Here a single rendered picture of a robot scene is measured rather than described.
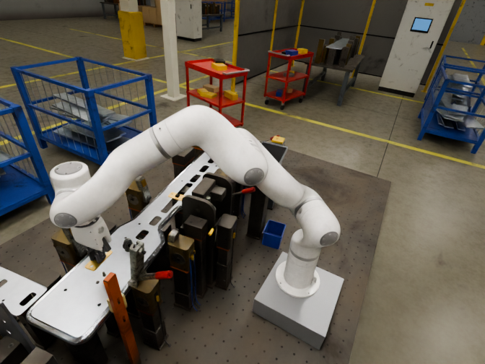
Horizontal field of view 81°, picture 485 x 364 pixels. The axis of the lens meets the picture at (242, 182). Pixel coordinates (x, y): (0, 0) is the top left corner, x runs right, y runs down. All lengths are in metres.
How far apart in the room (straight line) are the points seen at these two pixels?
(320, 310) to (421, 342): 1.25
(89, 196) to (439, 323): 2.36
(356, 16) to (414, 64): 1.96
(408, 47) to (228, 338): 7.08
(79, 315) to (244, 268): 0.73
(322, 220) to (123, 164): 0.62
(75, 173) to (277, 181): 0.53
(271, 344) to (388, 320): 1.29
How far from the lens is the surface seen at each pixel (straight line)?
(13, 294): 1.16
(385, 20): 8.42
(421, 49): 7.61
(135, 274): 0.92
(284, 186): 0.85
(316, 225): 0.96
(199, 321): 1.28
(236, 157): 0.69
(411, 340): 2.39
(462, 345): 2.57
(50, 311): 1.07
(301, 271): 1.19
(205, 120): 0.70
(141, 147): 0.72
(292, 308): 1.23
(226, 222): 1.08
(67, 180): 0.79
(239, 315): 1.29
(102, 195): 0.73
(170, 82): 5.58
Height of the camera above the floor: 1.82
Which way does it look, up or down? 35 degrees down
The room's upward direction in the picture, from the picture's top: 5 degrees clockwise
